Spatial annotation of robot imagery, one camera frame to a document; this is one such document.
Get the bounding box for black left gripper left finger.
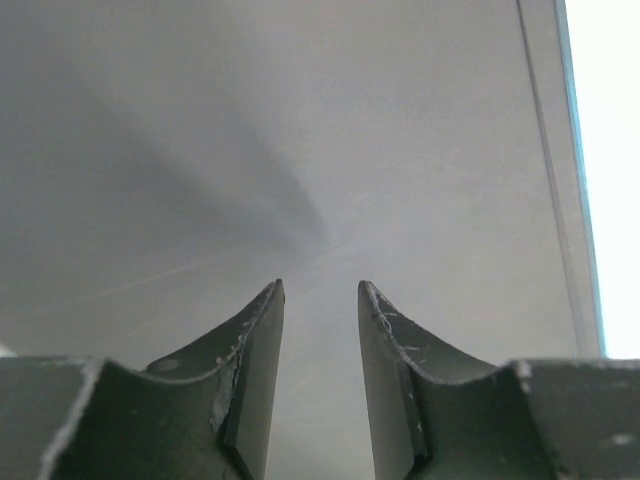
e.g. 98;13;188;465
1;280;285;479

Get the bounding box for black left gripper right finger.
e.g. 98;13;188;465
358;281;639;479

